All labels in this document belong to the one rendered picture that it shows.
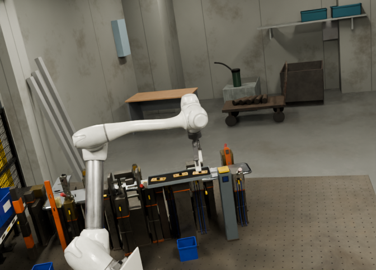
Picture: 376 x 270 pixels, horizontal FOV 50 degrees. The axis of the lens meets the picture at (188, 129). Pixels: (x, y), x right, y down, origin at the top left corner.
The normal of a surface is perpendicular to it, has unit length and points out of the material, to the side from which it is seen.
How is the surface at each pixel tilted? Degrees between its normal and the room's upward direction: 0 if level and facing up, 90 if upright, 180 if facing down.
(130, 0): 90
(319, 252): 0
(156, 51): 90
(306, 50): 90
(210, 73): 90
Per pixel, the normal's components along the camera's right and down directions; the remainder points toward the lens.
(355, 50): -0.25, 0.32
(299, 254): -0.15, -0.94
